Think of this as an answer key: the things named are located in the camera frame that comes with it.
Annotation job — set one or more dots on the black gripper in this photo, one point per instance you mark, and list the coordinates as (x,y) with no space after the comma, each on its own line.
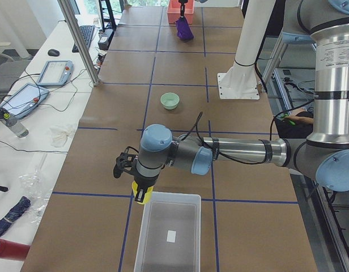
(182,5)
(143,182)

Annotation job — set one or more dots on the purple microfiber cloth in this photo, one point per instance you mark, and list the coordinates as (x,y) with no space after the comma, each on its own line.
(183,30)

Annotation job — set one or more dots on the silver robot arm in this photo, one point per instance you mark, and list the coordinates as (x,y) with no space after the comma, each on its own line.
(323,156)

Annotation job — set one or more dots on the pink plastic box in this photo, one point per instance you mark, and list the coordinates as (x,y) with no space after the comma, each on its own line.
(173,11)

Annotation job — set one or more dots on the black power box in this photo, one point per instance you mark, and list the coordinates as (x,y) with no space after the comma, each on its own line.
(105,39)

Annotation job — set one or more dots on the clear plastic storage bin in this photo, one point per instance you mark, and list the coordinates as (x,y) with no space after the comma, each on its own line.
(170,235)

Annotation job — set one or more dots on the light green ceramic bowl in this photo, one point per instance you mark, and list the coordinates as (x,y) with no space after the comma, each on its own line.
(169,100)

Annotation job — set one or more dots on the black keyboard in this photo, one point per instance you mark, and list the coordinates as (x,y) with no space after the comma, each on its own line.
(87,32)

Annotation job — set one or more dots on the white crumpled tissue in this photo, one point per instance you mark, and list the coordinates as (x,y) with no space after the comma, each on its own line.
(61,133)

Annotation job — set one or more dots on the crumpled clear plastic wrap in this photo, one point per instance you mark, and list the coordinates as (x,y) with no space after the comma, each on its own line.
(33,185)

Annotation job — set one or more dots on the black computer mouse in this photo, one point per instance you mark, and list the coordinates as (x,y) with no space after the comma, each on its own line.
(53,53)

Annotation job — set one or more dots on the upper blue teach pendant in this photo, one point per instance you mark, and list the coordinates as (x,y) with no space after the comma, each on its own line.
(55,73)

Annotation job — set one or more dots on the blue teach pendant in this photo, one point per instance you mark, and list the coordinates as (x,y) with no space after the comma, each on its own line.
(25,100)
(55,73)

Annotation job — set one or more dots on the folded dark blue umbrella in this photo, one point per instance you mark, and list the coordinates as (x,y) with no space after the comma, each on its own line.
(14,214)

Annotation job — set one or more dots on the red cylindrical bottle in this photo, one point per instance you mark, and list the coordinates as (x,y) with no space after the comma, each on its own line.
(10,250)

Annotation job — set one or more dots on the lower blue teach pendant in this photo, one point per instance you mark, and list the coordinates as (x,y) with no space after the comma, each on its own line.
(25,100)

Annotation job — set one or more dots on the clear water bottle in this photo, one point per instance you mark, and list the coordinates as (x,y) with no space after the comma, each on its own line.
(12,123)

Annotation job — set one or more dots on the grey office chair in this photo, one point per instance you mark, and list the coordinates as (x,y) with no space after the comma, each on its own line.
(10,70)

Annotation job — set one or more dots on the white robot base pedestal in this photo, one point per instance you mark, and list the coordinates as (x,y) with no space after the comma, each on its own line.
(240,81)

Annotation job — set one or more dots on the aluminium frame post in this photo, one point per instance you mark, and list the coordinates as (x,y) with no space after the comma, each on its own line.
(73,26)

